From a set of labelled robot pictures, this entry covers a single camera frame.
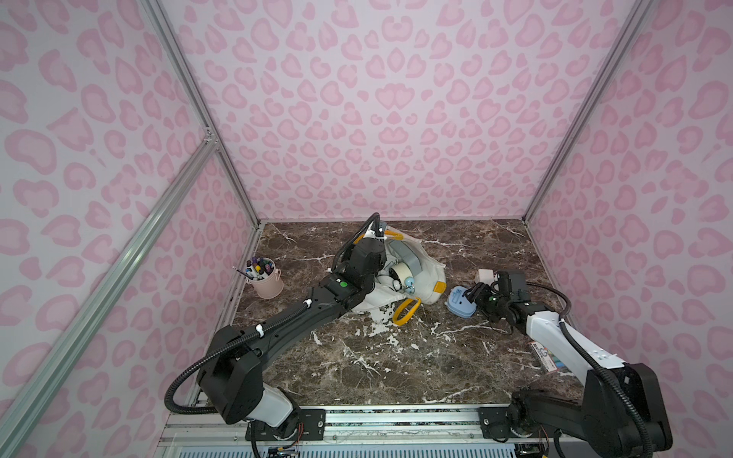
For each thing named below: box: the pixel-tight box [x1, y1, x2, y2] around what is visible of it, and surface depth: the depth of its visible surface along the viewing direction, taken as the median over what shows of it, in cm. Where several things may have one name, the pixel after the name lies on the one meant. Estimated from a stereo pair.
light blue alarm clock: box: [446, 285, 478, 319], surface depth 94 cm
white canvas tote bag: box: [352, 225, 447, 327], surface depth 96 cm
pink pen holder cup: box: [245, 256, 284, 300], surface depth 92 cm
